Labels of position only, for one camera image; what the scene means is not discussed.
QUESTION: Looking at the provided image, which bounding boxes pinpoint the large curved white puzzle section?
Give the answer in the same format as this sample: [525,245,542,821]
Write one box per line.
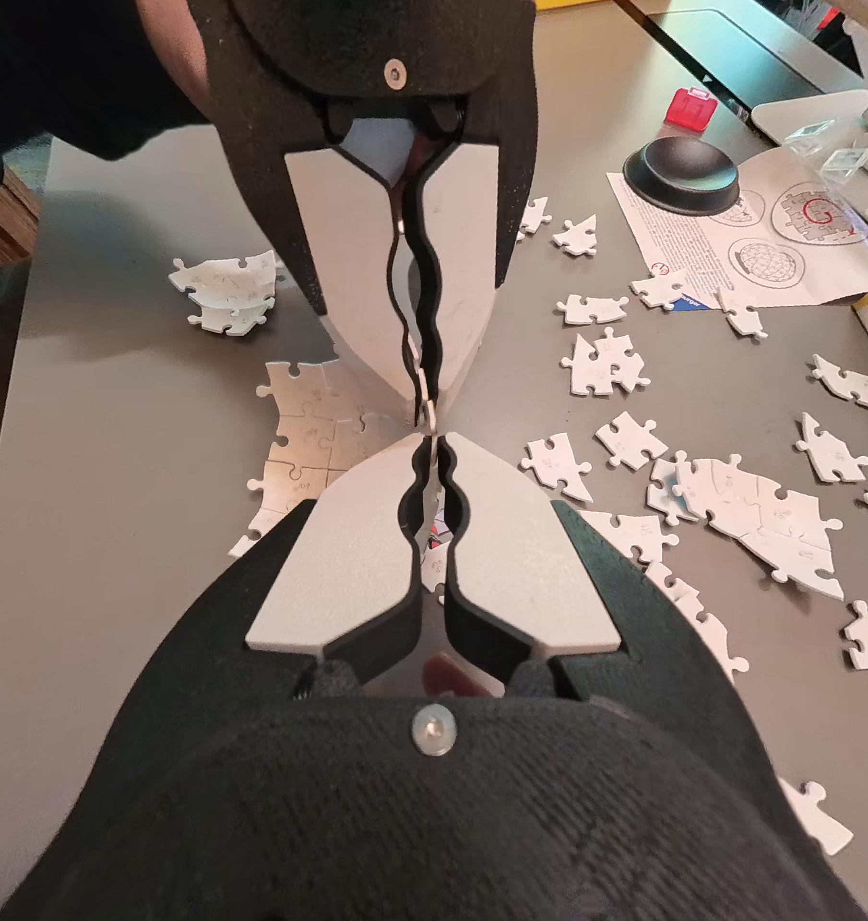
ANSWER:
[228,360,406,558]

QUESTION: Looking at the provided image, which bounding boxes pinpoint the small assembled puzzle cluster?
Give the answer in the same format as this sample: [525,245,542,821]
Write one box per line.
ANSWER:
[646,561,750,681]

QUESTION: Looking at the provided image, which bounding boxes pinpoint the black round ball stand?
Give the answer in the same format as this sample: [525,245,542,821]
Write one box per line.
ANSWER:
[622,138,740,214]

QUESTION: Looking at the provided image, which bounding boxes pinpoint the white puzzle pieces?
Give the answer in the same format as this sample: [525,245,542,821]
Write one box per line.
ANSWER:
[516,196,868,857]

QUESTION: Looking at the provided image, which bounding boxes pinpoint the clear plastic bag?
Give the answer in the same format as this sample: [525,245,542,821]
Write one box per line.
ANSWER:
[783,118,868,181]

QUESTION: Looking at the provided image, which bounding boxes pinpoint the printed paper instruction sheet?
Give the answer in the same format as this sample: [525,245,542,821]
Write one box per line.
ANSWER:
[606,147,868,312]

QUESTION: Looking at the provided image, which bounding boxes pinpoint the person's left forearm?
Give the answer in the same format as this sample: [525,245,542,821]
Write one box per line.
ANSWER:
[0,0,212,197]

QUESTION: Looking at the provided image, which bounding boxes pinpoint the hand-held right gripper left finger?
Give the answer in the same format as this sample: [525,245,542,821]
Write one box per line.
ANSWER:
[244,432,435,683]

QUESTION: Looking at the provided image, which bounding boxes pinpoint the person's right hand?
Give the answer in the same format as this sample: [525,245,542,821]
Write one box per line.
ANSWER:
[421,653,494,697]

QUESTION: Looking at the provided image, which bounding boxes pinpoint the white board stand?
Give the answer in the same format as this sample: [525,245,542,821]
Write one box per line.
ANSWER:
[752,86,868,155]

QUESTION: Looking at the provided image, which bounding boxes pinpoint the flat assembled white puzzle section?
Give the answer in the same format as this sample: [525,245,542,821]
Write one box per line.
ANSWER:
[647,452,845,602]

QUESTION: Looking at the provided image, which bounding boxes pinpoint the small red plastic cube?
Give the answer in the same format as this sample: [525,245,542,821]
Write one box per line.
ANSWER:
[667,86,719,132]

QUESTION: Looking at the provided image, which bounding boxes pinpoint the person's left hand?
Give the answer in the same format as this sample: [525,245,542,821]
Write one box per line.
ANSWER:
[137,0,215,123]

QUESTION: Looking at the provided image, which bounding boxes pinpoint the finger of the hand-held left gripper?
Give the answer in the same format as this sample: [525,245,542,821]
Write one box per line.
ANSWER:
[283,118,431,427]
[405,142,507,422]

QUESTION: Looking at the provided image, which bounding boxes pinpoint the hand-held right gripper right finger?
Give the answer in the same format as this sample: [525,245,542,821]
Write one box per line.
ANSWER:
[438,430,623,683]

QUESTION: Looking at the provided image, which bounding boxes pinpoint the small fan-shaped puzzle section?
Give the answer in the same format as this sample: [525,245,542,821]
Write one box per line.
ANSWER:
[169,250,280,338]

